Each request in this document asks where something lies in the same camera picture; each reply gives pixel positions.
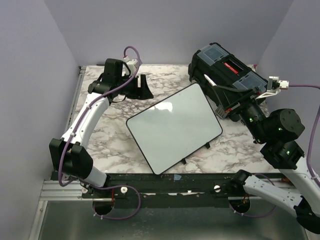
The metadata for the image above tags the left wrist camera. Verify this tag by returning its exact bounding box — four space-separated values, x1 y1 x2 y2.
123 56 140 75

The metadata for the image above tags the white whiteboard black frame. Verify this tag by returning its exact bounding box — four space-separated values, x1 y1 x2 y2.
126 83 223 175

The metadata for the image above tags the white whiteboard marker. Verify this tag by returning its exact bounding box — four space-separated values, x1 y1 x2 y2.
204 74 217 87

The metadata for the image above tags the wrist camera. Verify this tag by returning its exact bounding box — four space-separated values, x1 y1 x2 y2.
123 56 140 75
256 76 289 99

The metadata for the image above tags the aluminium side rail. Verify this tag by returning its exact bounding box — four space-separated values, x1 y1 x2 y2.
52 65 87 139

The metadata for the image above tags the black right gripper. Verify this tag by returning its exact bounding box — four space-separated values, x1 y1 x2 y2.
211 84 269 143

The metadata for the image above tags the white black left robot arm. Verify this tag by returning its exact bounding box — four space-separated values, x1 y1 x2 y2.
49 56 154 198

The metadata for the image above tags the blue tape piece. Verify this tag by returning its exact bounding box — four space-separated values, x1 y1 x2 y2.
173 174 182 181

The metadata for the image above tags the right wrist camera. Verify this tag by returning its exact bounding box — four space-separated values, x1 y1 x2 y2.
256 76 289 99

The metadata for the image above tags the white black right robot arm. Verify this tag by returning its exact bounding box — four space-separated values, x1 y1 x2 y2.
213 85 320 234

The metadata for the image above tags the black red toolbox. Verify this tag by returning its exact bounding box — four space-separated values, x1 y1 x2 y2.
187 43 271 123

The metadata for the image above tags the black mounting base bar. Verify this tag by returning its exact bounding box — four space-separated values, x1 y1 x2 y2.
49 172 286 208

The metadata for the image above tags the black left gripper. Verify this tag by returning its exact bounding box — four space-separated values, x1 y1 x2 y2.
116 73 154 100

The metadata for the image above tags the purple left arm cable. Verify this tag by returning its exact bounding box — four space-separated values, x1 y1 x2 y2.
57 46 143 221

